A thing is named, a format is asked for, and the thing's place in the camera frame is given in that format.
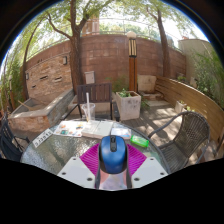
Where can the colourful paint sheet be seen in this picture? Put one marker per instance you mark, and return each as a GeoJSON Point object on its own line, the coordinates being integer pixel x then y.
{"type": "Point", "coordinates": [70, 128]}

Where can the white book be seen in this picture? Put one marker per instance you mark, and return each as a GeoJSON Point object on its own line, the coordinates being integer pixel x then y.
{"type": "Point", "coordinates": [98, 129]}

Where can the thick tree trunk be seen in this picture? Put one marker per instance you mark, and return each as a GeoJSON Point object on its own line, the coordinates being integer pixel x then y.
{"type": "Point", "coordinates": [76, 66]}

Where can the dark wicker chair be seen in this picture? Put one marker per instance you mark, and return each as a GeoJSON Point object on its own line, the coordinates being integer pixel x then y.
{"type": "Point", "coordinates": [186, 140]}

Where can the curved wooden slat fence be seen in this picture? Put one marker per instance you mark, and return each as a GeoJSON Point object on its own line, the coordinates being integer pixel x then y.
{"type": "Point", "coordinates": [193, 100]}

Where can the stone brick trough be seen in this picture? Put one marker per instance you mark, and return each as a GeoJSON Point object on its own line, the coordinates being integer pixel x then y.
{"type": "Point", "coordinates": [40, 113]}

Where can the concrete planter with plant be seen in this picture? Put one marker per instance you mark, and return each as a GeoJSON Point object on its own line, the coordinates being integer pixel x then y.
{"type": "Point", "coordinates": [128, 106]}

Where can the black wall lamp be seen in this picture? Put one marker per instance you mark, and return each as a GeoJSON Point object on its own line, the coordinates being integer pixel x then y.
{"type": "Point", "coordinates": [27, 76]}
{"type": "Point", "coordinates": [65, 60]}

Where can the blue computer mouse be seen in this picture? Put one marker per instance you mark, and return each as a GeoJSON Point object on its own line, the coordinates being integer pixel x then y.
{"type": "Point", "coordinates": [112, 156]}

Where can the small green case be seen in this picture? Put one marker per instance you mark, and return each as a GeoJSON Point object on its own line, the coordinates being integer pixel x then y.
{"type": "Point", "coordinates": [139, 141]}

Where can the white wall box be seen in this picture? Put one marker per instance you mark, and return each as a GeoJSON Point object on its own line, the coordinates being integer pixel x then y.
{"type": "Point", "coordinates": [89, 77]}

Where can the dark wooden slatted chair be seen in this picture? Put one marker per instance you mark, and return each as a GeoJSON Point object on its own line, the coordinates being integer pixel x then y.
{"type": "Point", "coordinates": [95, 93]}

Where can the small white plant pot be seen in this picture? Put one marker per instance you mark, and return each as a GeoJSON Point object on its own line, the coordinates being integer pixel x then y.
{"type": "Point", "coordinates": [180, 106]}

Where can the clear plastic cup with straw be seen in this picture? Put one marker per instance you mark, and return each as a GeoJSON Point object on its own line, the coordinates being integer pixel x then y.
{"type": "Point", "coordinates": [88, 113]}

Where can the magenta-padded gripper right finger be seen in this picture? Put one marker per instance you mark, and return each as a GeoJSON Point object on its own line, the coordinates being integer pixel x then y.
{"type": "Point", "coordinates": [150, 170]}

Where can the beige stone block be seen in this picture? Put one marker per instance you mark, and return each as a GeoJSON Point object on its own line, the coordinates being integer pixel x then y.
{"type": "Point", "coordinates": [146, 83]}

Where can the thin tree trunk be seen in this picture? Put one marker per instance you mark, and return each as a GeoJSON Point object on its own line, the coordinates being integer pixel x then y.
{"type": "Point", "coordinates": [165, 50]}

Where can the white lettered plate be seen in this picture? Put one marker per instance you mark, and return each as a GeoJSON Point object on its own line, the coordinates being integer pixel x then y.
{"type": "Point", "coordinates": [42, 137]}

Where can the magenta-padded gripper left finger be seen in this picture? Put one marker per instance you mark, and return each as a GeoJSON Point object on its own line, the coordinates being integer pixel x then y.
{"type": "Point", "coordinates": [75, 170]}

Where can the wooden lamp post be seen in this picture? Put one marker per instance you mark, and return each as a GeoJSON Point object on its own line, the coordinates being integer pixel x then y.
{"type": "Point", "coordinates": [132, 66]}

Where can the clear plastic packet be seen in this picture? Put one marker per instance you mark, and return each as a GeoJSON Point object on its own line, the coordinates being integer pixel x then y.
{"type": "Point", "coordinates": [120, 132]}

